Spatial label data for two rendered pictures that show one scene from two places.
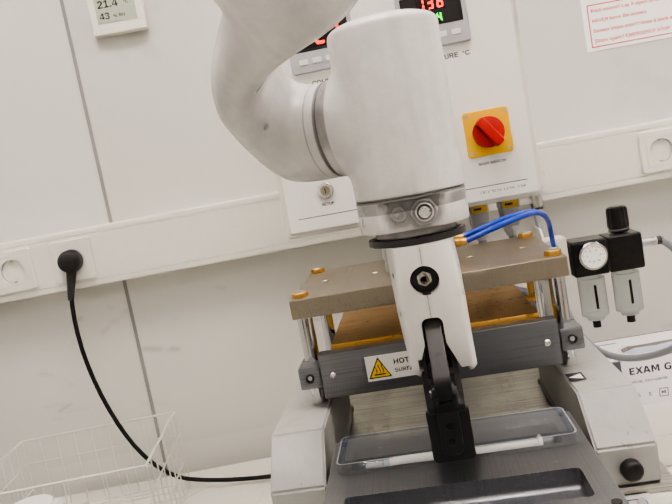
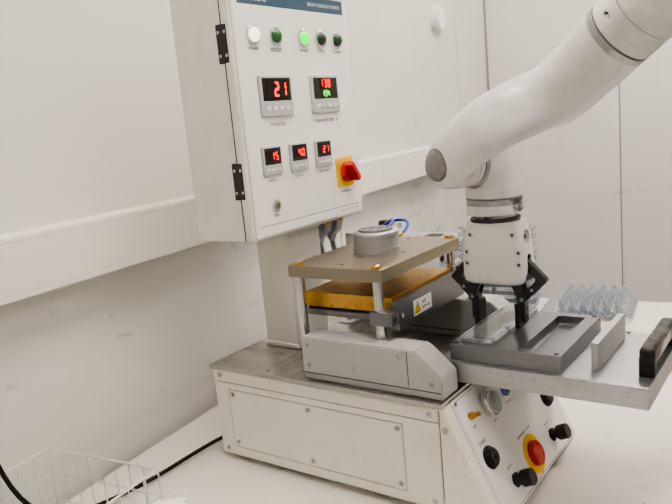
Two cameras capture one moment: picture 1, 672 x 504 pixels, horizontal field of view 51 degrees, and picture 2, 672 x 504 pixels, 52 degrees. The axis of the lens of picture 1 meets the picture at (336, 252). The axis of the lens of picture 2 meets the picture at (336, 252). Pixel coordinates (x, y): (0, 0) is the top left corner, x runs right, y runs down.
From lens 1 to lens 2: 1.00 m
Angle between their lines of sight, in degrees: 60
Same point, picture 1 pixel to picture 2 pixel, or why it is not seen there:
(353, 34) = not seen: hidden behind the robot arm
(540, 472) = (553, 320)
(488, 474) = (541, 326)
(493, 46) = (346, 117)
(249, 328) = (78, 351)
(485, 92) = (343, 145)
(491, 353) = (447, 291)
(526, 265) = (449, 242)
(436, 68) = not seen: hidden behind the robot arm
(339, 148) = (494, 170)
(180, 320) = (17, 353)
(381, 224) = (510, 209)
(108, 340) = not seen: outside the picture
